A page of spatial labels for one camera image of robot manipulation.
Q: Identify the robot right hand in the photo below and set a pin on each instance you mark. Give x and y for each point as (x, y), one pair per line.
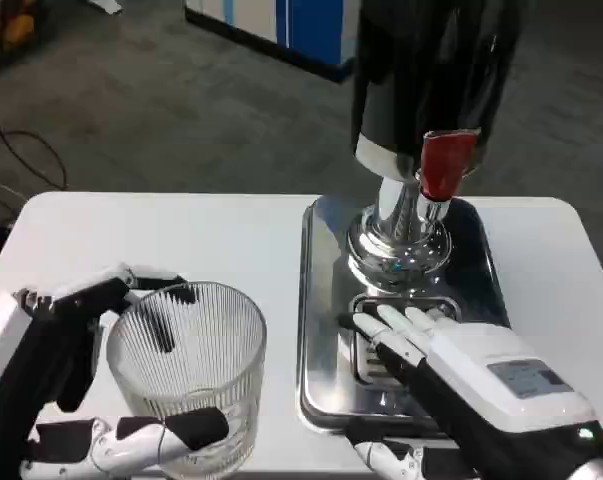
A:
(481, 370)

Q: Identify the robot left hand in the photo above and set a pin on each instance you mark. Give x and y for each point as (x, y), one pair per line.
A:
(11, 380)

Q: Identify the clear ribbed glass cup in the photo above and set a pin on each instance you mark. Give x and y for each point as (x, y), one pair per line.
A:
(201, 360)

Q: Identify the robot right arm silver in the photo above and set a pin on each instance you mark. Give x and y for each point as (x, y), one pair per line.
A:
(601, 472)

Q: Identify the steel drip tray grid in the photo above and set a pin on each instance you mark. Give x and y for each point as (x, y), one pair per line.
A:
(368, 370)

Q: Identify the steel serving tray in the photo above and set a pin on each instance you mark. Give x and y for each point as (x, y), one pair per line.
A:
(326, 320)

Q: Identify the black drink dispenser steel base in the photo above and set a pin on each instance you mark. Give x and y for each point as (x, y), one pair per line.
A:
(421, 65)

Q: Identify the orange yellow clutter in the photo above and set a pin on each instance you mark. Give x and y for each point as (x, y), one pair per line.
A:
(16, 27)

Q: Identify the white paper sheet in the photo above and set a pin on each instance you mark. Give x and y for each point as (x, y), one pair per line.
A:
(108, 5)

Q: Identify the blue white cabinet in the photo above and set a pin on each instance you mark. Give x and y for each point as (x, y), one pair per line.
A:
(301, 25)

